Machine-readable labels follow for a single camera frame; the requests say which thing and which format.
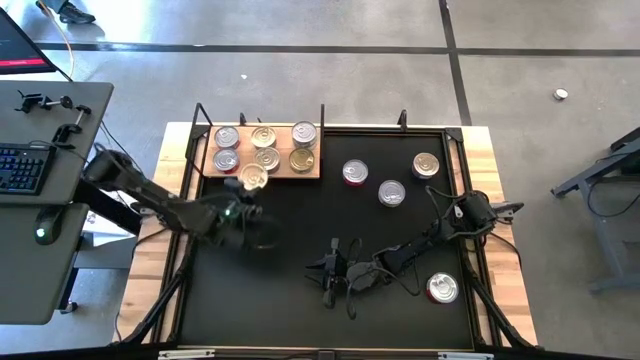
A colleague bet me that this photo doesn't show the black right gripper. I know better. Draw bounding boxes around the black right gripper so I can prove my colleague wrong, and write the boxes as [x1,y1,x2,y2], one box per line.
[305,255,389,296]

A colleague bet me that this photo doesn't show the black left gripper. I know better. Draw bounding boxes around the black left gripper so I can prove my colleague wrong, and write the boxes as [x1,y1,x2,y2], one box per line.
[199,175,266,250]

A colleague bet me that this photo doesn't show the blue seafood can pale lid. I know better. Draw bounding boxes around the blue seafood can pale lid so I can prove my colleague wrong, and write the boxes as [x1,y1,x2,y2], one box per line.
[238,162,270,192]
[250,125,278,149]
[253,146,282,173]

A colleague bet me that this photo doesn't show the red seafood can silver lid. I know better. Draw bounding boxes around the red seafood can silver lid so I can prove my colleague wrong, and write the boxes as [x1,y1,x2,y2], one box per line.
[425,271,460,305]
[342,158,370,187]
[214,125,241,150]
[213,148,241,175]

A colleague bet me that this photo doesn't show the green seafood can gold lid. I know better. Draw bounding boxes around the green seafood can gold lid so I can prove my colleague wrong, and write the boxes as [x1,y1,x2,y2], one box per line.
[288,147,316,174]

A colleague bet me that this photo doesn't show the green seafood can silver lid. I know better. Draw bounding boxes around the green seafood can silver lid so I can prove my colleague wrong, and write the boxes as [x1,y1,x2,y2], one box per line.
[377,179,407,208]
[291,120,319,149]

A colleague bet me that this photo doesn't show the wooden shelf board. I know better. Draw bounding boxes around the wooden shelf board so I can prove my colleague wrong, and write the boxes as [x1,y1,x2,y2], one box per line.
[203,124,322,180]

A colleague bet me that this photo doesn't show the black table mat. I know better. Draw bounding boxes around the black table mat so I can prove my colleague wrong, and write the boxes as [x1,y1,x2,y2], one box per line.
[178,130,475,350]

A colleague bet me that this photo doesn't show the grey side desk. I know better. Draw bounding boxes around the grey side desk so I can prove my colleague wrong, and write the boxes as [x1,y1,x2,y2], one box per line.
[0,79,115,327]

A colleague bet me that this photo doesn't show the black desk clamp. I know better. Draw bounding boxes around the black desk clamp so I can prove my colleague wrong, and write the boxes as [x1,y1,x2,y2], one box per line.
[14,89,75,115]
[51,103,93,149]

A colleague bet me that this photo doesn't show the black computer mouse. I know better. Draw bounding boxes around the black computer mouse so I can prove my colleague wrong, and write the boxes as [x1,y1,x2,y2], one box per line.
[33,205,65,246]

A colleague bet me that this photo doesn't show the backlit black keyboard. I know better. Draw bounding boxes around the backlit black keyboard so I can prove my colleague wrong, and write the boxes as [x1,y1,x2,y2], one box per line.
[0,143,58,197]

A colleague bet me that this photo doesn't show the person's dark shoe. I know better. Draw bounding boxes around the person's dark shoe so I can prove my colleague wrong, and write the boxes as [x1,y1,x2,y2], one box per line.
[35,0,96,25]

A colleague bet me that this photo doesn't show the black computer monitor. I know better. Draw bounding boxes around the black computer monitor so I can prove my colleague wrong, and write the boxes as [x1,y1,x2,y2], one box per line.
[0,7,58,76]

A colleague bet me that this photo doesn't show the grey metal stand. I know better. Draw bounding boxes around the grey metal stand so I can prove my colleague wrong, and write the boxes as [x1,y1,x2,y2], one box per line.
[549,127,640,296]

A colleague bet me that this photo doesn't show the black metal shelf frame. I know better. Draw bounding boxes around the black metal shelf frame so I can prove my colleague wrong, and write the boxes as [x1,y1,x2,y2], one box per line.
[184,102,326,181]

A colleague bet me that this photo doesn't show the black desk cable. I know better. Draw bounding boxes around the black desk cable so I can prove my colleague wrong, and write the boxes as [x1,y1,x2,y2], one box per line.
[97,119,151,174]

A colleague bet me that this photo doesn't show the silver metal bracket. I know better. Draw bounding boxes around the silver metal bracket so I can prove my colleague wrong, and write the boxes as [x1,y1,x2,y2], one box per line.
[438,351,495,360]
[158,349,216,360]

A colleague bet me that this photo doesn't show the black metal table frame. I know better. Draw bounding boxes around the black metal table frame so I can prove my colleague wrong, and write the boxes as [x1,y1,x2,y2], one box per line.
[112,109,540,351]

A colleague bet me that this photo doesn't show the yellow cable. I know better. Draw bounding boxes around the yellow cable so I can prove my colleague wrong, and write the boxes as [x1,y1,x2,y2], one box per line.
[37,0,76,81]

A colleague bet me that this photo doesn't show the black stand cable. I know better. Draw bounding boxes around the black stand cable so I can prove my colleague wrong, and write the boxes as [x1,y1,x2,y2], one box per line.
[584,167,640,219]

